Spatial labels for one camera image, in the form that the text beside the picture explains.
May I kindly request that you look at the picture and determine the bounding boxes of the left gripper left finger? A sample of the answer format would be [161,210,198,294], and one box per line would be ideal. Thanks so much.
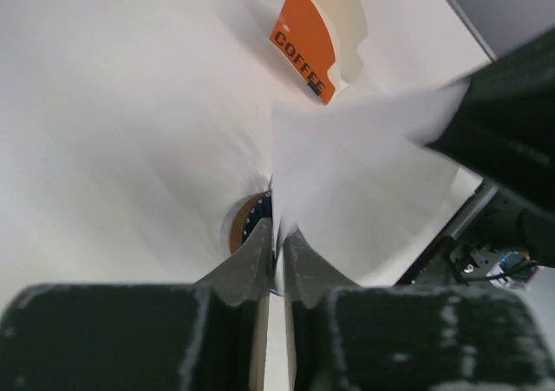
[1,218,272,390]

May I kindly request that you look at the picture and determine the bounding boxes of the orange coffee filter holder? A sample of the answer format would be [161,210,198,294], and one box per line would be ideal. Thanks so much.
[270,0,337,105]

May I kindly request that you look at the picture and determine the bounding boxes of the white paper cone filter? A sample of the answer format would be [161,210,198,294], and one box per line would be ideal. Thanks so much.
[271,81,468,280]

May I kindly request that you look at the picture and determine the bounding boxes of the dark wooden dripper ring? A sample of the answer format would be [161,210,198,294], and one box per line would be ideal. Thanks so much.
[227,194,264,254]

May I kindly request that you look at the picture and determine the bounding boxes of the white paper coffee filters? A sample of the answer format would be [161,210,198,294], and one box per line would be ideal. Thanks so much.
[316,0,368,91]

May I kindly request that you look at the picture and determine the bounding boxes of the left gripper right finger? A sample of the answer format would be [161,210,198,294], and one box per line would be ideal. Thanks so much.
[283,233,554,390]

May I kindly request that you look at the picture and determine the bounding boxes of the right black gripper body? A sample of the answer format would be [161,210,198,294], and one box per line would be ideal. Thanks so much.
[426,29,554,218]

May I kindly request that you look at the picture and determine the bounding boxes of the clear ribbed glass server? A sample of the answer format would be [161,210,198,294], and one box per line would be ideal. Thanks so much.
[219,202,240,255]

